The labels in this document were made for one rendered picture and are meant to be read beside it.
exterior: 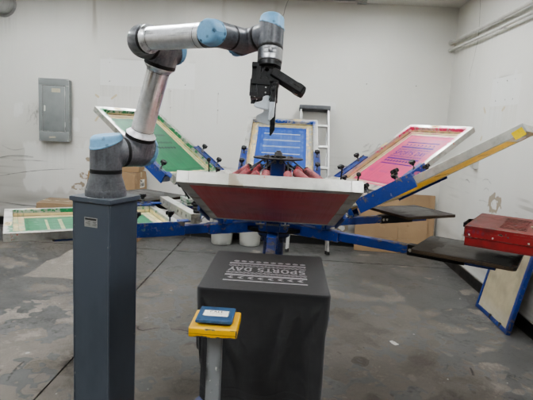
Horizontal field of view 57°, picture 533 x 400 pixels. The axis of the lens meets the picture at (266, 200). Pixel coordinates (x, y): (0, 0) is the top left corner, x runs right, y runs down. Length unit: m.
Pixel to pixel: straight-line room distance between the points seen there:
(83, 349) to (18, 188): 5.24
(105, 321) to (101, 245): 0.29
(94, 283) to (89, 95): 4.92
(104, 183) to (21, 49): 5.33
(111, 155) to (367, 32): 4.87
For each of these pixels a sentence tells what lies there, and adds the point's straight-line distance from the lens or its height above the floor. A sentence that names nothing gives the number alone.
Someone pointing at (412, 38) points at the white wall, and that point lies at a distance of 6.45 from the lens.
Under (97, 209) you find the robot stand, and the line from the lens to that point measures 1.86.
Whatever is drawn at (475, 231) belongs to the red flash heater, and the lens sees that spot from 2.32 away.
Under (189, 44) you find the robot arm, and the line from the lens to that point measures 1.56.
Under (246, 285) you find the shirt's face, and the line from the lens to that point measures 1.69.
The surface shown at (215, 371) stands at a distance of 1.45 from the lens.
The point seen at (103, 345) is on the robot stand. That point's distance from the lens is 2.00.
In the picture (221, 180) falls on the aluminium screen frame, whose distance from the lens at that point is 1.52.
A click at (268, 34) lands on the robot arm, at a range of 1.51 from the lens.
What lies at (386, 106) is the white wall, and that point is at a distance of 6.31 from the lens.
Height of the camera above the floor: 1.49
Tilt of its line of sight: 9 degrees down
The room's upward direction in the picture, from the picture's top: 3 degrees clockwise
